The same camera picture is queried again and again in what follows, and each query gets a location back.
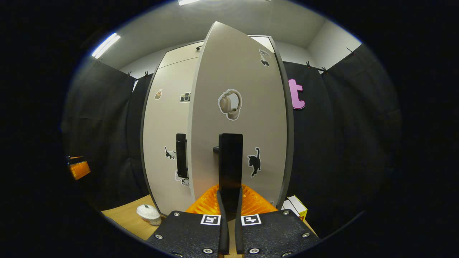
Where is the black cabinet door handle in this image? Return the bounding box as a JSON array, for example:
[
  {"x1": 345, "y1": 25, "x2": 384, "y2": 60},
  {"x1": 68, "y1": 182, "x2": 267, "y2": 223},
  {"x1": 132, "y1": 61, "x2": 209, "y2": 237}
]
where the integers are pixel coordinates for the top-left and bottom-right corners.
[
  {"x1": 176, "y1": 133, "x2": 189, "y2": 179},
  {"x1": 213, "y1": 133, "x2": 243, "y2": 210}
]

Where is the yellow book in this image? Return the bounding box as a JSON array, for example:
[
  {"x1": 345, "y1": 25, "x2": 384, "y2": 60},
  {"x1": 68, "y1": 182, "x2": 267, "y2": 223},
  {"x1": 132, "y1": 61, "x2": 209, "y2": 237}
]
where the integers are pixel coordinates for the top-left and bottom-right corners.
[{"x1": 286, "y1": 195, "x2": 308, "y2": 223}]

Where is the white round bowl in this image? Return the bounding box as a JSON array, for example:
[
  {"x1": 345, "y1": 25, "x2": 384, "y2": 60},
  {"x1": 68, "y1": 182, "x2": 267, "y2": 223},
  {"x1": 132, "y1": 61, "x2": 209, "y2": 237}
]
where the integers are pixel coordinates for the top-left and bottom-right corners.
[{"x1": 136, "y1": 204, "x2": 162, "y2": 226}]

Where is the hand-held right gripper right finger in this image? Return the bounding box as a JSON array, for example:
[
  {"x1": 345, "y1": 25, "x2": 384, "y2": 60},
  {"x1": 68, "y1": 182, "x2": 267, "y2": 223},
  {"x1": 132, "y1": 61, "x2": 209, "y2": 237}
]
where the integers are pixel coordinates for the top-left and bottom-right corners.
[{"x1": 235, "y1": 185, "x2": 321, "y2": 257}]

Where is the black backdrop cloth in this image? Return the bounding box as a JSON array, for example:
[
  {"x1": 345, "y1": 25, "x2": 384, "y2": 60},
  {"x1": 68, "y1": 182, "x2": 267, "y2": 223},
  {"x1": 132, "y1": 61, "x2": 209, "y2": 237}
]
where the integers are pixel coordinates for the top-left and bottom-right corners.
[{"x1": 61, "y1": 43, "x2": 402, "y2": 239}]

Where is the double tube ceiling light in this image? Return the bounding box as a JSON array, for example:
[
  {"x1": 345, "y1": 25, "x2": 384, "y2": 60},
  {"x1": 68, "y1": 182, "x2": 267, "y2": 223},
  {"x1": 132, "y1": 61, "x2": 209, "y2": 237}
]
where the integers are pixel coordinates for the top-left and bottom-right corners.
[{"x1": 91, "y1": 33, "x2": 121, "y2": 59}]

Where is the headphone-sticker shoe cabinet door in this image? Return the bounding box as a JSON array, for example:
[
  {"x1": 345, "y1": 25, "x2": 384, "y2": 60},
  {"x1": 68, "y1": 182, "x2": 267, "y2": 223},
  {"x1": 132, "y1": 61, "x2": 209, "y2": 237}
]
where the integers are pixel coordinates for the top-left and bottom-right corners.
[{"x1": 187, "y1": 21, "x2": 289, "y2": 212}]

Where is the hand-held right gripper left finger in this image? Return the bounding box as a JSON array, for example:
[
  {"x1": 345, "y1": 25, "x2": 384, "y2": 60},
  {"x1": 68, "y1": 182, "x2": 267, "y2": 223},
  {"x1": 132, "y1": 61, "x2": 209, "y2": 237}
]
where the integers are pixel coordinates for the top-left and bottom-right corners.
[{"x1": 146, "y1": 185, "x2": 230, "y2": 257}]

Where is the beige double-door shoe cabinet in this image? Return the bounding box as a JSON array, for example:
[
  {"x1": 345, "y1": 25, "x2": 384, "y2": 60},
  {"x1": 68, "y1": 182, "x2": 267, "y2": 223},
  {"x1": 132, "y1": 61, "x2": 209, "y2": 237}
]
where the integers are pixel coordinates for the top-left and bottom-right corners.
[{"x1": 141, "y1": 35, "x2": 295, "y2": 217}]

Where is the camera-sticker shoe cabinet door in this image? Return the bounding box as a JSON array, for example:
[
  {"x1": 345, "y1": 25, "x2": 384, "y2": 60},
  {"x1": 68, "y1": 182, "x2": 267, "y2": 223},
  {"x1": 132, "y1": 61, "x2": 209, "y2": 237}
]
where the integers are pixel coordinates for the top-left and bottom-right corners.
[{"x1": 143, "y1": 57, "x2": 199, "y2": 215}]

